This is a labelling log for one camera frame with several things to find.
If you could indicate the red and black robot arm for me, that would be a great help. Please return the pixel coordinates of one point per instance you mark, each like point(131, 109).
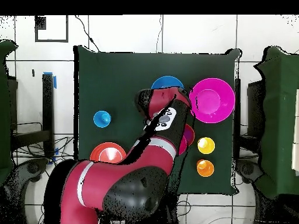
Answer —
point(116, 179)

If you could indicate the small orange-red plastic bowl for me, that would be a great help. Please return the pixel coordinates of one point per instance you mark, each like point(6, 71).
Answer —
point(193, 136)

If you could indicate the blue plastic bowl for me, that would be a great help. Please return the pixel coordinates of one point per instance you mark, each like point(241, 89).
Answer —
point(167, 81)

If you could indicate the blue plastic cup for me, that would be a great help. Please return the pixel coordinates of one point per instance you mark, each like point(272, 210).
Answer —
point(102, 119)

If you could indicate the large orange-red plastic bowl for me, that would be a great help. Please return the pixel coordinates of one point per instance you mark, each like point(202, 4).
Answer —
point(105, 152)

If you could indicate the yellow plastic cup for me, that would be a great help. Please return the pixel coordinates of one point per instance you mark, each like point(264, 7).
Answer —
point(206, 145)

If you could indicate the dark green tablecloth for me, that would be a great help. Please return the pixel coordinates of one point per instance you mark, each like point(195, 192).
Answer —
point(105, 81)

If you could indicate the large pink plastic bowl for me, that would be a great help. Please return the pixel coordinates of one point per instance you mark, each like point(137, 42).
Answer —
point(212, 100)

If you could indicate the orange plastic cup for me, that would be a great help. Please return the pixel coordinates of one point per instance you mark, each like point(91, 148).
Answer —
point(205, 168)

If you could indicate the green cloth side table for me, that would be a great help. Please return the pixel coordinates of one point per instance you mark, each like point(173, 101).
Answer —
point(280, 116)
point(4, 105)

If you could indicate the black metal post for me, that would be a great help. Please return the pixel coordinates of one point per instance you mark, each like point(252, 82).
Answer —
point(48, 105)
point(237, 116)

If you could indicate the black square floor frame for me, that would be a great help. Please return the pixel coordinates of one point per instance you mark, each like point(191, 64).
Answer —
point(51, 40)

